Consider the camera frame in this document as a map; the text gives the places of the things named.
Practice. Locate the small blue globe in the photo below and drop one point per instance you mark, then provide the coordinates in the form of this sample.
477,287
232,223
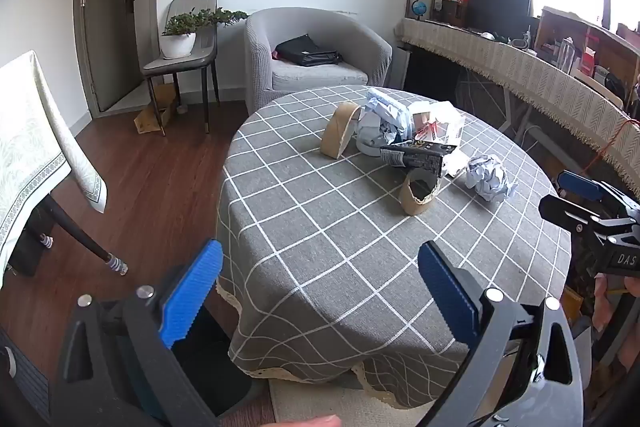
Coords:
419,8

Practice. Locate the person's right hand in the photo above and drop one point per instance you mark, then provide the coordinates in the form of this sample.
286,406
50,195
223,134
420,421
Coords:
600,307

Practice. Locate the white cardboard box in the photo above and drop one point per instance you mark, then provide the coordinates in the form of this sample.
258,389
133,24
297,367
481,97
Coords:
440,122

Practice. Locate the black handbag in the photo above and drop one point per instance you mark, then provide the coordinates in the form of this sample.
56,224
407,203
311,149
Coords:
307,52

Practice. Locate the pale green patterned tablecloth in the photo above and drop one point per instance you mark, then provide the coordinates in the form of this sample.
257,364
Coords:
25,132

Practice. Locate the brown cardboard tape roll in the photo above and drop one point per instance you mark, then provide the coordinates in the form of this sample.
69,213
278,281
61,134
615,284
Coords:
330,144
412,204

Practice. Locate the wooden shelf box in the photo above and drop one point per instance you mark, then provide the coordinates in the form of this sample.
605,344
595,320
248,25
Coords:
555,27

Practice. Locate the dark wooden box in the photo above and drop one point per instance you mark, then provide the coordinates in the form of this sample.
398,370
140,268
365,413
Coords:
452,13

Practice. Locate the open brown cardboard box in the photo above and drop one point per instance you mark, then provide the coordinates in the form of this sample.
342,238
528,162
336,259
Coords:
150,119

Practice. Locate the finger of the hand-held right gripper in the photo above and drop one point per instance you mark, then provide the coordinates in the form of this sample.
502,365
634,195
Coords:
580,186
565,209

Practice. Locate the grey armchair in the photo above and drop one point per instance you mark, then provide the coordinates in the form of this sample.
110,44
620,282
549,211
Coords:
260,57

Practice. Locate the grey checked tablecloth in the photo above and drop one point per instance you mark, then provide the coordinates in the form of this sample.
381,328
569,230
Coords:
325,232

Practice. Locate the beige floor rug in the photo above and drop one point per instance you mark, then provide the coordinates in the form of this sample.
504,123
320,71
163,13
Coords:
310,399

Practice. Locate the pale blue tissue packet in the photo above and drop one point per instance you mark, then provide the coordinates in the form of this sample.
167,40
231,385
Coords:
390,104

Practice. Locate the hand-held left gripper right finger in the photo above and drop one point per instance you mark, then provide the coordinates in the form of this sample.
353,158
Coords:
450,292

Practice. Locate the potted plant in white pot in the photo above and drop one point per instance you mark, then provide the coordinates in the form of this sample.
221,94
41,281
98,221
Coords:
177,44

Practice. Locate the white desk frame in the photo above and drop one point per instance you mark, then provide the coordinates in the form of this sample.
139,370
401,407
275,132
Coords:
511,107

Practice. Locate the black cardboard box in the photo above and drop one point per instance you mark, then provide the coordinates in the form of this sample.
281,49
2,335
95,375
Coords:
417,157

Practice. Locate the white panel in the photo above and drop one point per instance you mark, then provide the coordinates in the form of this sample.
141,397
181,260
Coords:
402,67

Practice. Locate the clear plastic bottle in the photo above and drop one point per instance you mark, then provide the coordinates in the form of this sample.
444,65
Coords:
567,54

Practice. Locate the grey dining chair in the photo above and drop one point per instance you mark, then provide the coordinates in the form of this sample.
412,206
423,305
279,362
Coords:
195,62

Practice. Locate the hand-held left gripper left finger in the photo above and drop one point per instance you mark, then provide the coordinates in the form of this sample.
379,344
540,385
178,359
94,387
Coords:
192,292

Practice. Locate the dark table leg striped sock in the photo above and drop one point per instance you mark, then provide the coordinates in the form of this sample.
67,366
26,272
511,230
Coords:
82,237

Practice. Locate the black monitor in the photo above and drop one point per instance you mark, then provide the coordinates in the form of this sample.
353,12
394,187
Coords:
499,7

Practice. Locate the grey door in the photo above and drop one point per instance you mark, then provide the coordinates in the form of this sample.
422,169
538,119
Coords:
105,32

